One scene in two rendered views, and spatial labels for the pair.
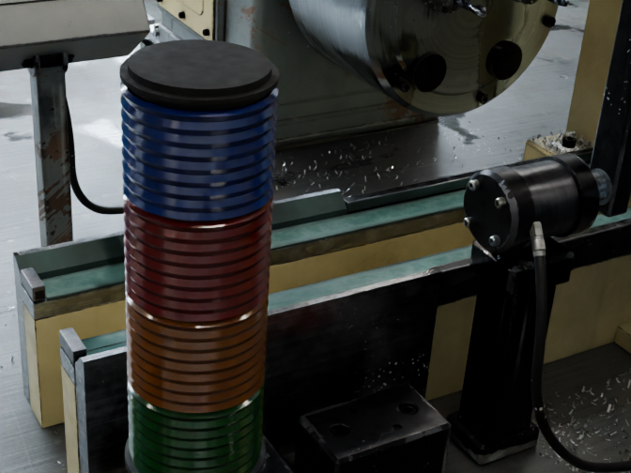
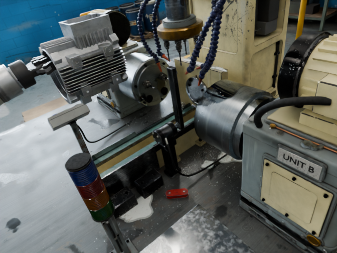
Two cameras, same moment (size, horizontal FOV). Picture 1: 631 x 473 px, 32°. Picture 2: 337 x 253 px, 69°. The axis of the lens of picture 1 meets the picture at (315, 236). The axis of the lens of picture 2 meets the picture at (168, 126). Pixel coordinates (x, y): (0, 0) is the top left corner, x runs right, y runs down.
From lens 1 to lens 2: 26 cm
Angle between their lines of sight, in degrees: 6
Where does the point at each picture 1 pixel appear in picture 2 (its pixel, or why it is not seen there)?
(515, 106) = not seen: hidden behind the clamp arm
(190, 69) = (75, 163)
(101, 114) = (92, 116)
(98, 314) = not seen: hidden behind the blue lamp
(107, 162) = (94, 128)
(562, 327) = (183, 145)
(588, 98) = (181, 95)
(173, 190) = (79, 182)
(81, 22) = (75, 114)
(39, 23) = (67, 117)
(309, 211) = (129, 137)
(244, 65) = (85, 158)
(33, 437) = not seen: hidden behind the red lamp
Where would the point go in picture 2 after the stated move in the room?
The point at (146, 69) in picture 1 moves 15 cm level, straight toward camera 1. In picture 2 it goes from (68, 165) to (64, 222)
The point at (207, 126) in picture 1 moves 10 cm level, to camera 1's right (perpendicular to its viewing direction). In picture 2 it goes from (80, 173) to (125, 164)
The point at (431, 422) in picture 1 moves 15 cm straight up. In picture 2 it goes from (158, 175) to (151, 146)
